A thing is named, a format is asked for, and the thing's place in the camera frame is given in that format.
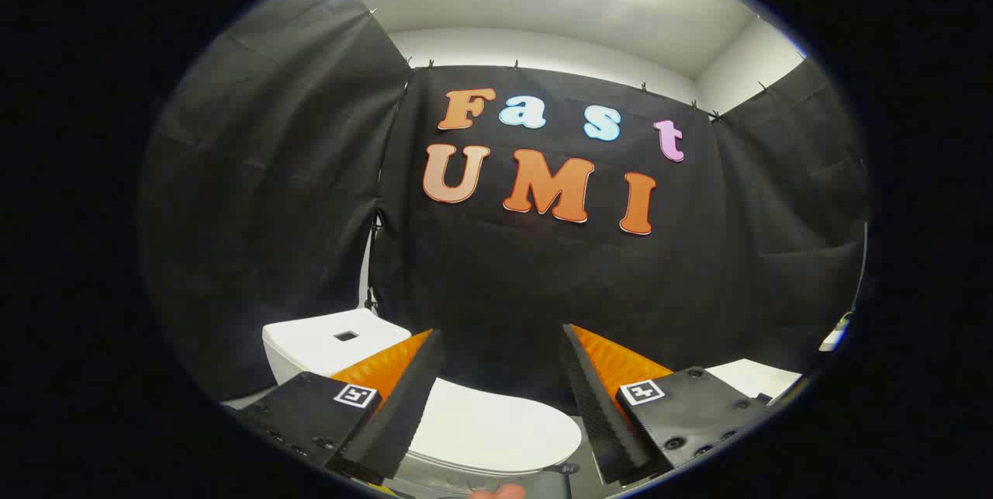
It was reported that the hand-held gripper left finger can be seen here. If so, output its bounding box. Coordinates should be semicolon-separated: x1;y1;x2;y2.
235;328;445;486

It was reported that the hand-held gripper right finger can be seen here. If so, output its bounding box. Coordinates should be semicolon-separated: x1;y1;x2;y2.
559;323;775;487

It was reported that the white toilet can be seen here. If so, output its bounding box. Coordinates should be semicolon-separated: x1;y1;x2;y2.
262;307;583;496

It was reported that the black backdrop cloth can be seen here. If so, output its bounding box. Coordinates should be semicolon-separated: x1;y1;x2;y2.
138;0;870;407

